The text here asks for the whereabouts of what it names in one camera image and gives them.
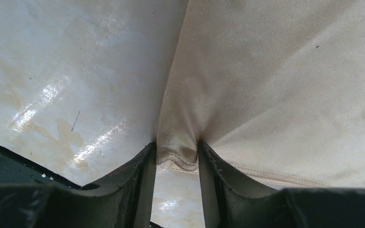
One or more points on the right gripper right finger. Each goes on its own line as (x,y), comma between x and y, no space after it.
(230,199)

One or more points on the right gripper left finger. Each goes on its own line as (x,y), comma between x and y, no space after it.
(120,199)

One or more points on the peach cloth napkin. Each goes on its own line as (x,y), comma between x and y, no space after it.
(275,87)

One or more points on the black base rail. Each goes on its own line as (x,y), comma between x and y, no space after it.
(17,169)

